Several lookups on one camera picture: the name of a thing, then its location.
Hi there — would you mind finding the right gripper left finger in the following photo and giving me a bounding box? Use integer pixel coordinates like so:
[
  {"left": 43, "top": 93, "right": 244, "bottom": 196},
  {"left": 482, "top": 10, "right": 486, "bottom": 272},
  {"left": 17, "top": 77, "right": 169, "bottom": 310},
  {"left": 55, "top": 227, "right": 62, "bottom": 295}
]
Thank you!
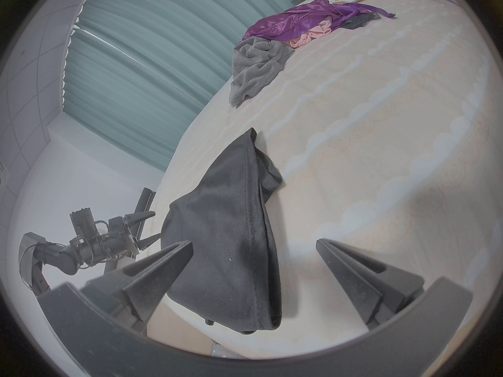
[{"left": 83, "top": 240, "right": 193, "bottom": 326}]

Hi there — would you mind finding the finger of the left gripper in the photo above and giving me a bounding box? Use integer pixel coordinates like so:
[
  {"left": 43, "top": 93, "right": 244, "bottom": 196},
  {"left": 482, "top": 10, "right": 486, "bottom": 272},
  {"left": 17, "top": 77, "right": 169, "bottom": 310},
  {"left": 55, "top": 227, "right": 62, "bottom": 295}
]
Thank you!
[
  {"left": 135, "top": 233, "right": 162, "bottom": 251},
  {"left": 124, "top": 210, "right": 156, "bottom": 228}
]

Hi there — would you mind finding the blue-green curtain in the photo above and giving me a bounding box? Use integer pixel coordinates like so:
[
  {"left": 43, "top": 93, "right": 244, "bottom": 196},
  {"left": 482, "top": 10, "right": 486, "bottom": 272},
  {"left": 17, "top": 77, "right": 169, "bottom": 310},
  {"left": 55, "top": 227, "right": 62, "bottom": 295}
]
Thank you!
[
  {"left": 61, "top": 30, "right": 205, "bottom": 172},
  {"left": 75, "top": 0, "right": 321, "bottom": 107}
]

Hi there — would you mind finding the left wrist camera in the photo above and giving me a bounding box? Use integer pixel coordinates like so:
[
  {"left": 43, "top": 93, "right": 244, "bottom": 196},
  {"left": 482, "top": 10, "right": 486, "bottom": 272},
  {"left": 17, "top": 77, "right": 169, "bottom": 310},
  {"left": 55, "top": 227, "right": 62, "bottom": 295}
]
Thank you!
[{"left": 70, "top": 208, "right": 97, "bottom": 237}]

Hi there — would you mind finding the pink garment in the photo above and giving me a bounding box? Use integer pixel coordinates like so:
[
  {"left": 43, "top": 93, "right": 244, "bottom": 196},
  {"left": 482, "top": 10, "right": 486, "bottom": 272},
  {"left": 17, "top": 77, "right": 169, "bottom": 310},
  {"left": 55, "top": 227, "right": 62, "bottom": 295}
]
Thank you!
[{"left": 285, "top": 18, "right": 333, "bottom": 49}]

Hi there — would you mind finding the bed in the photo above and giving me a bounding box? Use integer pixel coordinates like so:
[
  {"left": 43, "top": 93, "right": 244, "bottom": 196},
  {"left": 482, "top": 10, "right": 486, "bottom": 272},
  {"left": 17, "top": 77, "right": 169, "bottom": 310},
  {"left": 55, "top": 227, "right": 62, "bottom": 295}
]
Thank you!
[{"left": 147, "top": 0, "right": 500, "bottom": 358}]

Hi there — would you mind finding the grey knit garment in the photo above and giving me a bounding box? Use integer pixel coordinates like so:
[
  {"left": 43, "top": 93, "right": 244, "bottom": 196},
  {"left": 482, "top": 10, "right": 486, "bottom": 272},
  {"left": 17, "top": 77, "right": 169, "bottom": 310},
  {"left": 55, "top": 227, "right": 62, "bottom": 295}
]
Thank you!
[{"left": 229, "top": 38, "right": 295, "bottom": 108}]

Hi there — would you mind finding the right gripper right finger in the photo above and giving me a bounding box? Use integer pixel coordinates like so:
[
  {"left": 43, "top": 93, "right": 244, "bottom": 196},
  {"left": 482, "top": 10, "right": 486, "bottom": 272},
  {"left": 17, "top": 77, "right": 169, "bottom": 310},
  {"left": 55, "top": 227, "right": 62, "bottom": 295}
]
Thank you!
[{"left": 315, "top": 238, "right": 425, "bottom": 326}]

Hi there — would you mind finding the purple satin garment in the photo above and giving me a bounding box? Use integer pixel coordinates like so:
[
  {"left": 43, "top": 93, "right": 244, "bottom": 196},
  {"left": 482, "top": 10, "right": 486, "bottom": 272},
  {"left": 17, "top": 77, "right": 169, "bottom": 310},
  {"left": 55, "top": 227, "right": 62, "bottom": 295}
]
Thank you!
[{"left": 243, "top": 0, "right": 397, "bottom": 42}]

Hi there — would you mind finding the black T-shirt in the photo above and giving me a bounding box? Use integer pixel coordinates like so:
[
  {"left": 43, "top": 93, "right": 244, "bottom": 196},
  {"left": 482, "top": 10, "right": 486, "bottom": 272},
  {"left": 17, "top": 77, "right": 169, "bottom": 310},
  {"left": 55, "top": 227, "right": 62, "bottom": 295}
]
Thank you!
[{"left": 160, "top": 127, "right": 284, "bottom": 335}]

